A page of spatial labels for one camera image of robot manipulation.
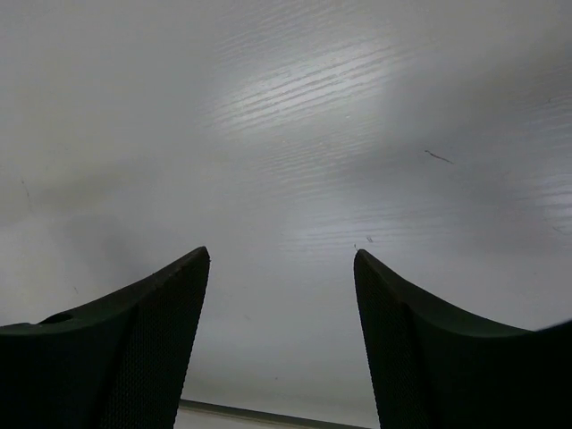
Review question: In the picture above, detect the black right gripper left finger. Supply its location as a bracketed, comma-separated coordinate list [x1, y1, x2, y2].
[1, 247, 210, 428]

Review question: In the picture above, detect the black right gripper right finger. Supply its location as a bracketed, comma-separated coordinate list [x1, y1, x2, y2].
[353, 250, 571, 428]

